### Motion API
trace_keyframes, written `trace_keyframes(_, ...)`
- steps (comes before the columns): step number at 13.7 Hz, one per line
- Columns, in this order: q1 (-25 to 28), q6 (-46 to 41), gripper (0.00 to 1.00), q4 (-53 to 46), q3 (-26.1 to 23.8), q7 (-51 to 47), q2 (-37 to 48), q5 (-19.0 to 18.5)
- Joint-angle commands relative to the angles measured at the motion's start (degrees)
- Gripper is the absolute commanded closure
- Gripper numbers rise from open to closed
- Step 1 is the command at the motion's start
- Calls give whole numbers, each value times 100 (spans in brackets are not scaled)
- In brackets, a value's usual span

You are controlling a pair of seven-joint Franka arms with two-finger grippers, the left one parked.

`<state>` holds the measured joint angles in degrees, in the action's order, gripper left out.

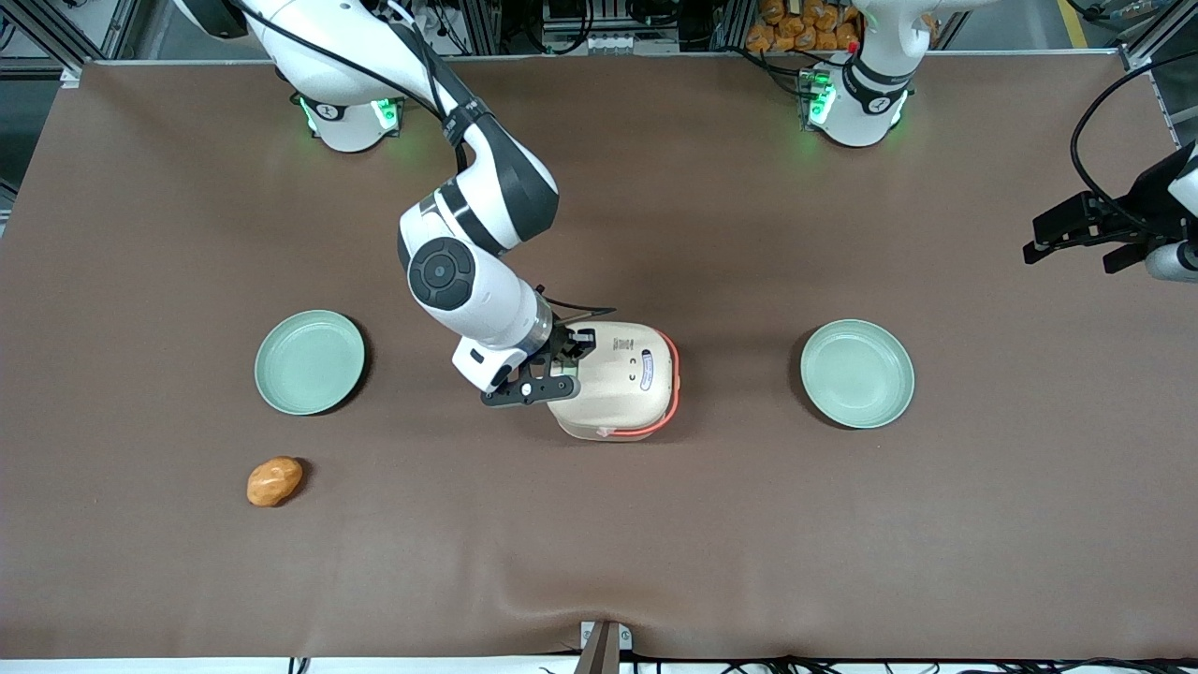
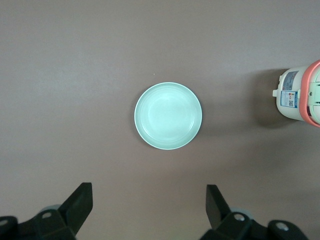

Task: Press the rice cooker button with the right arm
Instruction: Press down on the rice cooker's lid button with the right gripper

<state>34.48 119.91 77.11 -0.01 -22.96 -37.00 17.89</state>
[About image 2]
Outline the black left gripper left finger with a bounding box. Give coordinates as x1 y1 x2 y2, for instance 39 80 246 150
17 182 94 240

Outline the light teal round plate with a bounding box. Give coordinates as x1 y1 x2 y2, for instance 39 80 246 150
133 82 203 151

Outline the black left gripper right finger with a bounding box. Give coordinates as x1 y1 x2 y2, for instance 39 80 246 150
200 184 269 240

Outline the white rice cooker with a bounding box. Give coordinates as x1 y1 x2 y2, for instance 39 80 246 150
272 59 320 129

